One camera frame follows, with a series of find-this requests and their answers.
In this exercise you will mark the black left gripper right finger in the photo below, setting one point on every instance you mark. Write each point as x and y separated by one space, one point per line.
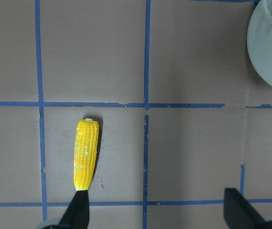
238 213

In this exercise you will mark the pale green cooking pot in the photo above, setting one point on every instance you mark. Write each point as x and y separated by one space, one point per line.
259 40

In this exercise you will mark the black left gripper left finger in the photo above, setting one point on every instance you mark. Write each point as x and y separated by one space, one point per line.
77 214

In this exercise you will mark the brown paper table cover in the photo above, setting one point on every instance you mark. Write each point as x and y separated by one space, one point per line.
182 112

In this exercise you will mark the yellow corn cob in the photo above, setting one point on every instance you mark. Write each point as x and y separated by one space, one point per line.
85 153

